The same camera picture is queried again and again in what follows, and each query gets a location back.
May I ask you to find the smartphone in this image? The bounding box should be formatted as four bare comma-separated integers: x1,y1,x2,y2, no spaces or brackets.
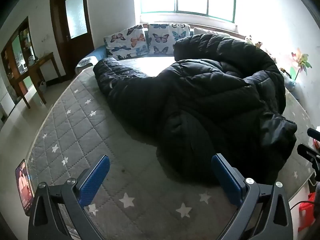
15,159,34,216

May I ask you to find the black cable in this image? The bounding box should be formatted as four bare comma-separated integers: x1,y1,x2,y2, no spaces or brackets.
289,199,316,211

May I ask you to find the grey star quilted mat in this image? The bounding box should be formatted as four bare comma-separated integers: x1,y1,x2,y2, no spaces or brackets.
25,56,318,240

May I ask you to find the white cabinet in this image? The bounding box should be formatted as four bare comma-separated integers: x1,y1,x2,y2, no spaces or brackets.
0,90,15,117

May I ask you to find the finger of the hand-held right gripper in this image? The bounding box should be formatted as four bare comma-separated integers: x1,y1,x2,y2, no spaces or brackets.
307,127,320,141
297,143,320,178

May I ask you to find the wooden side table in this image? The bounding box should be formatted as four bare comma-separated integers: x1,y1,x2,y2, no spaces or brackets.
27,52,62,109

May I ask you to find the black down jacket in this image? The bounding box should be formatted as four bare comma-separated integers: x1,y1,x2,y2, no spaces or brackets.
93,34,298,188

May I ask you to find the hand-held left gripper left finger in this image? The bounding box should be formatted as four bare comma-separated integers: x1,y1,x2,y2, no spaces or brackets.
28,154,110,240

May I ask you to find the dark wooden door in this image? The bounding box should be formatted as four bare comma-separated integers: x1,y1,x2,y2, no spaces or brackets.
49,0,95,77

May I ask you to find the blue sofa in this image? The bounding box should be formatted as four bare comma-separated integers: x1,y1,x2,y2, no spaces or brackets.
76,24,250,68

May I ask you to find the wooden glass cabinet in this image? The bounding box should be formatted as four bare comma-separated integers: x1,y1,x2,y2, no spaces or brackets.
1,16,38,105

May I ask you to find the butterfly print pillow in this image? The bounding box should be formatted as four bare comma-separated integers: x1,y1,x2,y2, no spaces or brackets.
104,25,148,60
147,23,190,57

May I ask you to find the colourful pinwheel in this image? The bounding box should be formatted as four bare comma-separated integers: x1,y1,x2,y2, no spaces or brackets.
291,47,312,81

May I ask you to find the red plastic stool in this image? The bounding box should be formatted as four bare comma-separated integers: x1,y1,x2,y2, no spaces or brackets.
297,192,317,232

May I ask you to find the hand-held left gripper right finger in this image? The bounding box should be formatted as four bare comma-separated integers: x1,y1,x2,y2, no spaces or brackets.
211,154,293,240

